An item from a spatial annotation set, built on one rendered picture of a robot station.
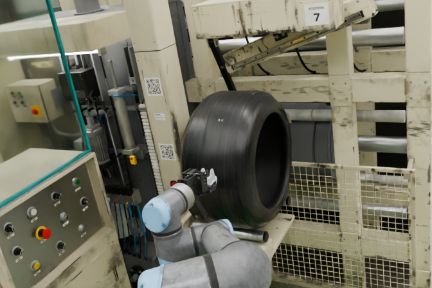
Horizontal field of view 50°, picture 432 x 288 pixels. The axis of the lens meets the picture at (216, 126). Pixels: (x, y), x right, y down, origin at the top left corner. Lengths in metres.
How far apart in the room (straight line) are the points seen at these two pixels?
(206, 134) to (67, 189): 0.65
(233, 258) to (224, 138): 0.84
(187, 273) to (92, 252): 1.29
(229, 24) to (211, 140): 0.53
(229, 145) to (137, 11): 0.63
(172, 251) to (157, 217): 0.12
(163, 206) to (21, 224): 0.69
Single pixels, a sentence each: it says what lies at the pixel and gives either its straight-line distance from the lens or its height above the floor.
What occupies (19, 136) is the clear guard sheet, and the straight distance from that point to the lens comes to 1.80.
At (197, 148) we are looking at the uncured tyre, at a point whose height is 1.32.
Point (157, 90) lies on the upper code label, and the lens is 1.88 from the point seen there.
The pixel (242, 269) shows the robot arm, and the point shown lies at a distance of 0.85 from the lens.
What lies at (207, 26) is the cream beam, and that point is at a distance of 1.99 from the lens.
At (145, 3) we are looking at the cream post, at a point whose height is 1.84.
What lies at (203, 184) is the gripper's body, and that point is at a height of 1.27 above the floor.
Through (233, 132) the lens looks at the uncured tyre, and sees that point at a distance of 1.65.
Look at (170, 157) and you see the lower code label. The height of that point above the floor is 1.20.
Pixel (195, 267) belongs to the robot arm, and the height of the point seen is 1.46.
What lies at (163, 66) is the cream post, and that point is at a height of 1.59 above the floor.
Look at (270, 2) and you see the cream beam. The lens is 1.86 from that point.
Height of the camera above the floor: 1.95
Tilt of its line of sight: 20 degrees down
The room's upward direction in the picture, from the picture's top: 10 degrees counter-clockwise
